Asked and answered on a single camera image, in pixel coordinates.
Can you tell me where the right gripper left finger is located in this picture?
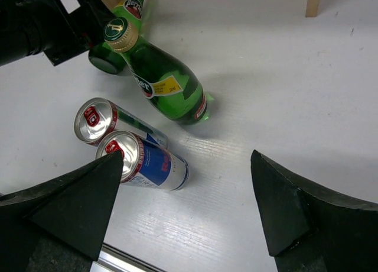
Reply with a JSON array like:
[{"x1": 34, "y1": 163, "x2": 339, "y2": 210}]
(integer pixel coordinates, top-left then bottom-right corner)
[{"x1": 1, "y1": 151, "x2": 123, "y2": 271}]

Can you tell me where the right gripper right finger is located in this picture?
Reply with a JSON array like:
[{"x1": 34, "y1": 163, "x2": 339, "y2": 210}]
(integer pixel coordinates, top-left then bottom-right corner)
[{"x1": 250, "y1": 150, "x2": 377, "y2": 271}]

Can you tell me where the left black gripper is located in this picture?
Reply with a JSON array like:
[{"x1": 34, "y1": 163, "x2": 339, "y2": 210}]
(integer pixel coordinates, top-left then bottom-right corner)
[{"x1": 1, "y1": 0, "x2": 114, "y2": 66}]

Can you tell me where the green glass bottle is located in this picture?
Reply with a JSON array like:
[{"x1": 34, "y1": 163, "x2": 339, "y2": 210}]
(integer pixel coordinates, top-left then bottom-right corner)
[
  {"x1": 87, "y1": 0, "x2": 150, "y2": 75},
  {"x1": 108, "y1": 24, "x2": 209, "y2": 125}
]

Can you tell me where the wooden two-tier shelf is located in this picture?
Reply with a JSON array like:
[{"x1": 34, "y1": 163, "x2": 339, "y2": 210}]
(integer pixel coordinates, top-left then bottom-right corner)
[{"x1": 305, "y1": 0, "x2": 320, "y2": 18}]

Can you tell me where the blue silver can right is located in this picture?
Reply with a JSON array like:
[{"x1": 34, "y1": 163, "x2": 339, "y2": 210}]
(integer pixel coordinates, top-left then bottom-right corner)
[{"x1": 95, "y1": 131, "x2": 190, "y2": 191}]

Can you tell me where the blue silver can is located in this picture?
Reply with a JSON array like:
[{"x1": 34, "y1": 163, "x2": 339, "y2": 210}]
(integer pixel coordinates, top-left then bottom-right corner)
[
  {"x1": 95, "y1": 131, "x2": 190, "y2": 191},
  {"x1": 73, "y1": 98, "x2": 168, "y2": 148}
]

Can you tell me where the blue silver can left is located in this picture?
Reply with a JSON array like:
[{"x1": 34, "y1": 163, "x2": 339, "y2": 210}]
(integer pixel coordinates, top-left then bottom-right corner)
[{"x1": 73, "y1": 98, "x2": 168, "y2": 148}]

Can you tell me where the aluminium front rail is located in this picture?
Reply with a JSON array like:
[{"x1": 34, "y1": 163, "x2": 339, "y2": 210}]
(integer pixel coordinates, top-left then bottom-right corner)
[{"x1": 90, "y1": 244, "x2": 164, "y2": 272}]

